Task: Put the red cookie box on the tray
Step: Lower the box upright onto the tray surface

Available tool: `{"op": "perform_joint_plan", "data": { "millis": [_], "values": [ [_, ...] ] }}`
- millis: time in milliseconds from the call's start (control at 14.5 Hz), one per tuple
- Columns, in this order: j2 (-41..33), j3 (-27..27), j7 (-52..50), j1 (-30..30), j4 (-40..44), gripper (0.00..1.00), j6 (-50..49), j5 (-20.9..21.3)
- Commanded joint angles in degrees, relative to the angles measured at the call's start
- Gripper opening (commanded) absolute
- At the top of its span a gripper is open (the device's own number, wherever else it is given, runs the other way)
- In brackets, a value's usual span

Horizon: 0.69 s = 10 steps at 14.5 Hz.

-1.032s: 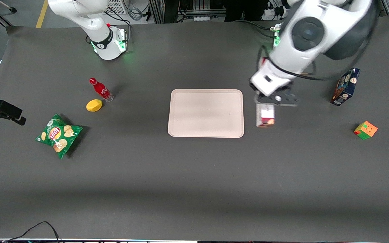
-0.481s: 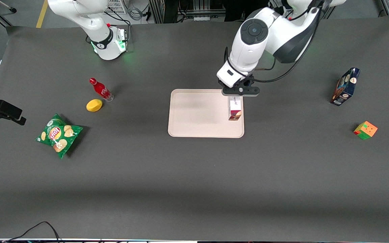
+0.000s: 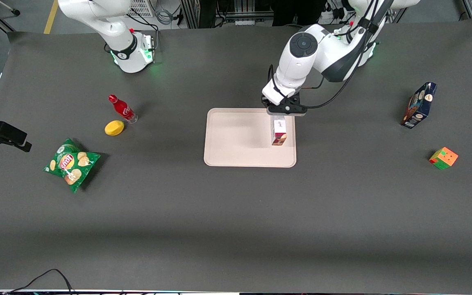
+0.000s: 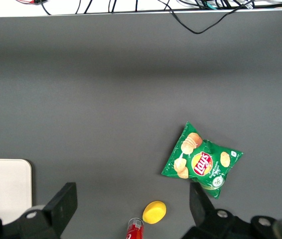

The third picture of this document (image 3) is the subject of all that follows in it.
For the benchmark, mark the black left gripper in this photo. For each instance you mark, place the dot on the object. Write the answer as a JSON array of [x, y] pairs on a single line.
[[264, 101]]

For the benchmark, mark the red cookie box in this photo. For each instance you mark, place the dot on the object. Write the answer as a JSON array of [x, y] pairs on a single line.
[[279, 133]]

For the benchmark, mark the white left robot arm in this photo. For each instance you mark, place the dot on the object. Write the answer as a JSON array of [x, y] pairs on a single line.
[[301, 61]]

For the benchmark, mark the beige rectangular tray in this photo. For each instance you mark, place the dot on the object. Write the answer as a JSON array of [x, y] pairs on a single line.
[[240, 141]]

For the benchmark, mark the blue cookie box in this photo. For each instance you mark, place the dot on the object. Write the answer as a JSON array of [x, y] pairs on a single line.
[[418, 106]]

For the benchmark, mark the white perforated box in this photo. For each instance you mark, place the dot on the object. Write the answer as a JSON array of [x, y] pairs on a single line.
[[141, 7]]

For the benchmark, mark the green chips bag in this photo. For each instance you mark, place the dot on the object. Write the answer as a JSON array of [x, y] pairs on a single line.
[[71, 164]]

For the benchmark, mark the white power strip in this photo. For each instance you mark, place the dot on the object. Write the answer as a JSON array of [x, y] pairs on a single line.
[[245, 22]]

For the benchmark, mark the person in dark clothes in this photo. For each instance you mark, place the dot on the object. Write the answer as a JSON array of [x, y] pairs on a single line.
[[297, 12]]

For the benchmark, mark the yellow lemon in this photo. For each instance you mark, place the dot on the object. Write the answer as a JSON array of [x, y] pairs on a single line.
[[114, 128]]

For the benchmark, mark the red cola bottle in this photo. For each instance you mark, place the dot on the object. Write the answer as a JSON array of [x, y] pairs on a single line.
[[122, 109]]

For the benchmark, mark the colourful puzzle cube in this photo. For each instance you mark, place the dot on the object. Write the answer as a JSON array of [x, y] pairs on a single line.
[[443, 158]]

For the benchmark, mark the aluminium frame post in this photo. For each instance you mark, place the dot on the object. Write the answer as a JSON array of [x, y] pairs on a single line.
[[189, 12]]

